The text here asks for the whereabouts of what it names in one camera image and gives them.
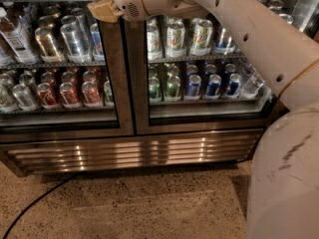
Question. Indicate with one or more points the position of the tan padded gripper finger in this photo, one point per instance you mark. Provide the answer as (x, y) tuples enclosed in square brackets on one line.
[(105, 11)]

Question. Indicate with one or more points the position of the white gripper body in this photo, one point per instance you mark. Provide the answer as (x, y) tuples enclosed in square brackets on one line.
[(127, 1)]

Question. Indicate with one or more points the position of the glass fridge door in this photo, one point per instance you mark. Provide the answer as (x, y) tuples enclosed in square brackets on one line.
[(206, 114), (106, 69)]

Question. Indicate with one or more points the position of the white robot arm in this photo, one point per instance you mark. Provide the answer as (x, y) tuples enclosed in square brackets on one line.
[(283, 194)]

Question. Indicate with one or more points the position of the stainless steel fridge base grille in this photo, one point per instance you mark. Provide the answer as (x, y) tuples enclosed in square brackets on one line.
[(70, 156)]

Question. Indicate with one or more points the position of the silver can upper shelf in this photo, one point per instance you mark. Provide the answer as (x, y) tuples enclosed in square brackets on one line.
[(78, 48)]

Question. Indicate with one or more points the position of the green white can left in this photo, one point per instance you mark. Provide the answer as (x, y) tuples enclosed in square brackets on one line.
[(153, 42)]

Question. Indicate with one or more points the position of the green white can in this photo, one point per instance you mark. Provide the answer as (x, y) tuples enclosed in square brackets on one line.
[(175, 37), (200, 43), (153, 42)]

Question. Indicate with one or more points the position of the green white can middle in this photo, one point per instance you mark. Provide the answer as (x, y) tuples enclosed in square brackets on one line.
[(175, 37)]

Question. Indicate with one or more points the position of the gold can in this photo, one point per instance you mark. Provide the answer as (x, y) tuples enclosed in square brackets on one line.
[(49, 47)]

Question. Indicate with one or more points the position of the green white can right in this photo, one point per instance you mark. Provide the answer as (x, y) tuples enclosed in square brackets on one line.
[(200, 43)]

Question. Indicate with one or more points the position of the red soda can right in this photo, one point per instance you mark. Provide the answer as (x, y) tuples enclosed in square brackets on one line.
[(91, 94)]

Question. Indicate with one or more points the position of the red soda can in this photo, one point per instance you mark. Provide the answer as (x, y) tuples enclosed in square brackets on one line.
[(47, 96), (91, 94), (69, 95)]

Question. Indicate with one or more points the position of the labelled drink bottle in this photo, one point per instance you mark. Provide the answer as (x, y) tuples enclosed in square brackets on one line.
[(17, 38)]

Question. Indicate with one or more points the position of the red soda can middle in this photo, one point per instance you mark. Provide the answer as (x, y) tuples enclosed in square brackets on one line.
[(69, 95)]

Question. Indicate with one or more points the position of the blue can left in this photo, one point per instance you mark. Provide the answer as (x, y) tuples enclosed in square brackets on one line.
[(193, 87)]

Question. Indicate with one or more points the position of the red soda can left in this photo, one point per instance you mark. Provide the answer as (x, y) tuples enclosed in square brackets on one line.
[(47, 96)]

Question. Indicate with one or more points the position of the silver blue can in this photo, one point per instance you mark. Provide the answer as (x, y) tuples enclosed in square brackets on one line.
[(223, 43)]

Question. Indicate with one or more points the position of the blue can middle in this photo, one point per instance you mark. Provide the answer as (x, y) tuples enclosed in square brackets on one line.
[(212, 90)]

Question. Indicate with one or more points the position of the silver can lower left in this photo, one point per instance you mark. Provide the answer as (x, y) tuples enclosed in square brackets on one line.
[(24, 97)]

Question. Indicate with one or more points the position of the blue can right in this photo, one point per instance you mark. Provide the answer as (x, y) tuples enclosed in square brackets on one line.
[(232, 86)]

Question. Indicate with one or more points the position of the clear water bottle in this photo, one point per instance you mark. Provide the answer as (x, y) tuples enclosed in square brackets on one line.
[(252, 86)]

